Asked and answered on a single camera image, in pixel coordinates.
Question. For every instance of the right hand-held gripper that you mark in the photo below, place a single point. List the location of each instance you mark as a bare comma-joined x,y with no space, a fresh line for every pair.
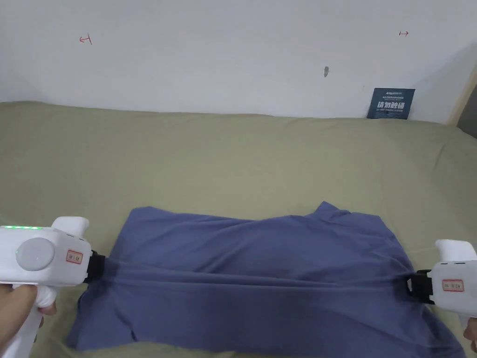
452,283

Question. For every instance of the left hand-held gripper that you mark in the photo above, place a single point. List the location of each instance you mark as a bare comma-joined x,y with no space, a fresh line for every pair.
35,255

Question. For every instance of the dark blue shirt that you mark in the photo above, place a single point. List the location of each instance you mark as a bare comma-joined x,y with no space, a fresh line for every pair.
257,279

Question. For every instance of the person's right hand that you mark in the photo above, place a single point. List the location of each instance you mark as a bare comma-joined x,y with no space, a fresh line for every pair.
471,330

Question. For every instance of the person's left hand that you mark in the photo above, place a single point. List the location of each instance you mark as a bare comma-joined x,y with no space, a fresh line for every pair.
16,304

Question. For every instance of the dark blue printed card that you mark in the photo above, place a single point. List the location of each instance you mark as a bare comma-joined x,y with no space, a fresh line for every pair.
390,103

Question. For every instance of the bed with pale green sheet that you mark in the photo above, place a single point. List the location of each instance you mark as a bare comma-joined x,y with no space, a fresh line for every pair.
223,164

